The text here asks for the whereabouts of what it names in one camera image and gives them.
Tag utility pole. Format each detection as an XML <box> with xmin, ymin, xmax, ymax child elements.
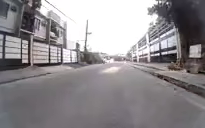
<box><xmin>83</xmin><ymin>19</ymin><xmax>93</xmax><ymax>54</ymax></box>

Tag grey asphalt road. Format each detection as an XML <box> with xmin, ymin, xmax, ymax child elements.
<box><xmin>0</xmin><ymin>61</ymin><xmax>205</xmax><ymax>128</ymax></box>

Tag long white building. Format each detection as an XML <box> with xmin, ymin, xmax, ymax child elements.
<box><xmin>129</xmin><ymin>21</ymin><xmax>182</xmax><ymax>64</ymax></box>

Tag grey concrete pavement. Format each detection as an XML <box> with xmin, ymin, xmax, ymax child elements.
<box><xmin>0</xmin><ymin>62</ymin><xmax>88</xmax><ymax>87</ymax></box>
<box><xmin>129</xmin><ymin>61</ymin><xmax>205</xmax><ymax>102</ymax></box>

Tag multi-storey house building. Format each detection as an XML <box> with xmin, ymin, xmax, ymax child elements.
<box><xmin>0</xmin><ymin>0</ymin><xmax>68</xmax><ymax>46</ymax></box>

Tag white sign board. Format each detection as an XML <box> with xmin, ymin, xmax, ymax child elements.
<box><xmin>188</xmin><ymin>43</ymin><xmax>203</xmax><ymax>59</ymax></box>

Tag large dark tree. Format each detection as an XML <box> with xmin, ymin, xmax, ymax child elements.
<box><xmin>147</xmin><ymin>0</ymin><xmax>205</xmax><ymax>68</ymax></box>

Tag white panelled fence wall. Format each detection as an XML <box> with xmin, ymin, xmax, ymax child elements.
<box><xmin>0</xmin><ymin>31</ymin><xmax>80</xmax><ymax>66</ymax></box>

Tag overhead wires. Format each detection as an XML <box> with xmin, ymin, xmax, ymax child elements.
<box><xmin>43</xmin><ymin>0</ymin><xmax>78</xmax><ymax>24</ymax></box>

